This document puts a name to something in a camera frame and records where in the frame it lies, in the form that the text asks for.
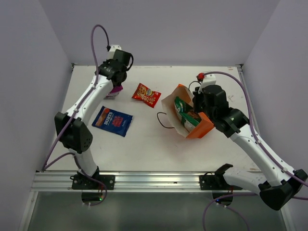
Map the purple snack bag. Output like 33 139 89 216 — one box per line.
104 85 123 99

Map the green snack bag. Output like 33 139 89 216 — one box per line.
174 96 201 132

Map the orange paper bag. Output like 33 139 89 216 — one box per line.
161 84 214 139

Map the red snack packet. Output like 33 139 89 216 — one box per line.
131 83 161 108

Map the blue Burts crisps bag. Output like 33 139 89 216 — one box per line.
92 106 133 137

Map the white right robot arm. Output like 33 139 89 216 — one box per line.
193 85 308 210

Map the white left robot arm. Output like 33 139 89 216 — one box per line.
54 49 134 189

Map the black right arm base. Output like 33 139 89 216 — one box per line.
199 164 242 191

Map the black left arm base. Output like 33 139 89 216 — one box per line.
70 170 116 190

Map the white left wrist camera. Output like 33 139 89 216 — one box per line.
107 45 122 60

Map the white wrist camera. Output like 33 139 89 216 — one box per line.
107 45 122 60
196 73 216 88

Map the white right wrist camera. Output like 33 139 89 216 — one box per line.
196 73 216 88

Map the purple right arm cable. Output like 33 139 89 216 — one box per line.
204 71 308 200

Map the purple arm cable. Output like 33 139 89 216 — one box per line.
41 24 110 172
204 71 308 200

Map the aluminium table edge rail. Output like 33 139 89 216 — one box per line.
235 64 259 134

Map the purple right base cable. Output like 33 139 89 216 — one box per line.
203 192 260 231

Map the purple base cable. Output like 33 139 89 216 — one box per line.
203 192 260 231
81 185 108 207

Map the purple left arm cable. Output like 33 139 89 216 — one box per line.
41 24 110 172

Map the aluminium front mounting rail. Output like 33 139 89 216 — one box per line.
30 170 244 192

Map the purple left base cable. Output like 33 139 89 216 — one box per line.
81 185 108 207

